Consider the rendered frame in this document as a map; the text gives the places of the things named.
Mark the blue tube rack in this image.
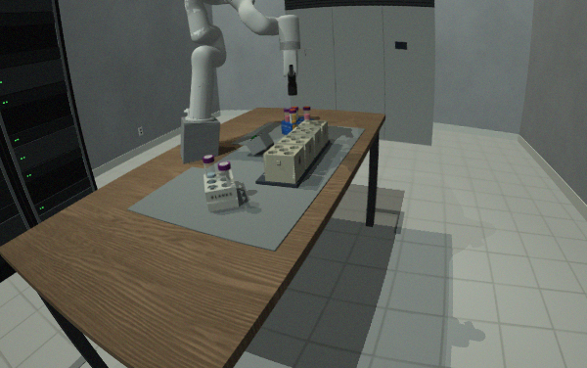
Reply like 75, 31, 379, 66
282, 116, 304, 135

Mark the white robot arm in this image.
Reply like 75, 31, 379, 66
184, 0, 314, 122

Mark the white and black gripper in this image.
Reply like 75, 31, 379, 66
280, 49, 297, 96

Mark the grey bench mat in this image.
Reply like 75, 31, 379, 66
127, 122, 365, 252

